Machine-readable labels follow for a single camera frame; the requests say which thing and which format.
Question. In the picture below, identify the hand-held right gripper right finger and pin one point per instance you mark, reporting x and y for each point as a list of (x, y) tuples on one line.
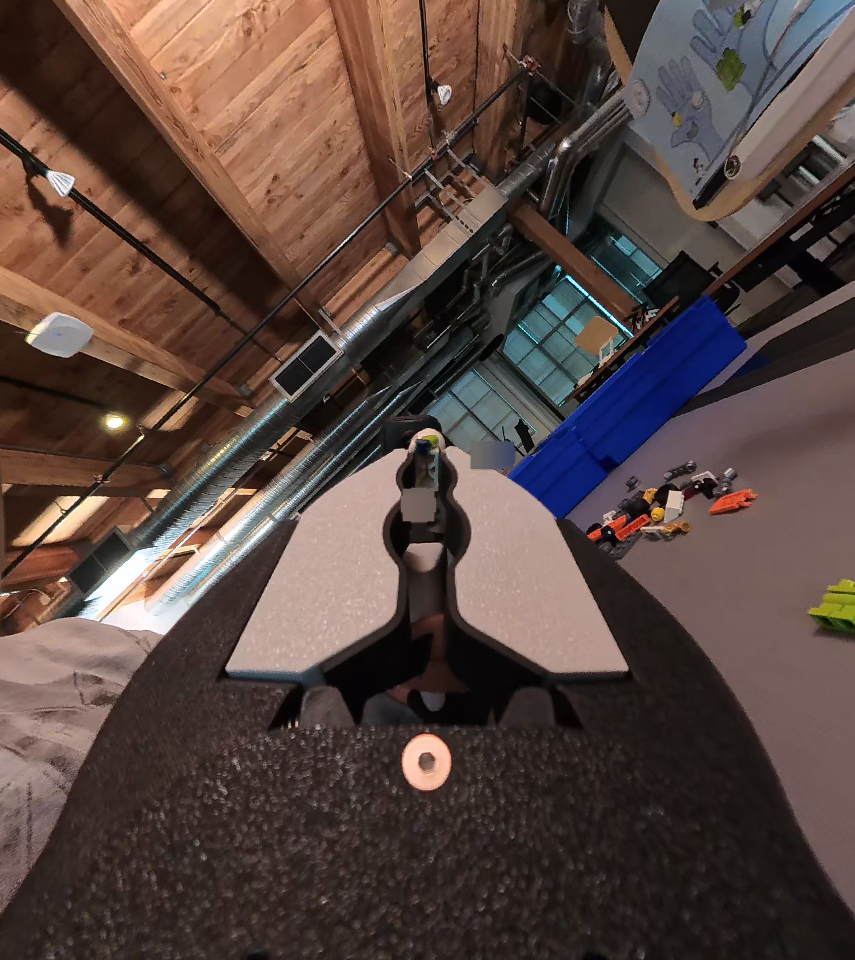
[(540, 600)]

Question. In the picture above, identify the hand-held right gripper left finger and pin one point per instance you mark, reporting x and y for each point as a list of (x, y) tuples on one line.
[(315, 600)]

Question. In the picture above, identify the pile of lego pieces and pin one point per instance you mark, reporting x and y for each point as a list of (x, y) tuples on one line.
[(668, 503)]

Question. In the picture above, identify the green white lego minifigure torso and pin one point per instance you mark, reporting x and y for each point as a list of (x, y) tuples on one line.
[(428, 458)]

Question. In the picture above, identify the lime green lego legs piece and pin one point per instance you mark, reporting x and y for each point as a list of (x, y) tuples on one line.
[(849, 605)]

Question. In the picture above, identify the light mottled cloth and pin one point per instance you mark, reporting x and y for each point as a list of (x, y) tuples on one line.
[(38, 780)]

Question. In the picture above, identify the white round ceiling device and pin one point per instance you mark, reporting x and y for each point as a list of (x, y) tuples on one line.
[(60, 333)]

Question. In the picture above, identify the silver ceiling duct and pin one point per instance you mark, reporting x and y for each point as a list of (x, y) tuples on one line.
[(398, 300)]

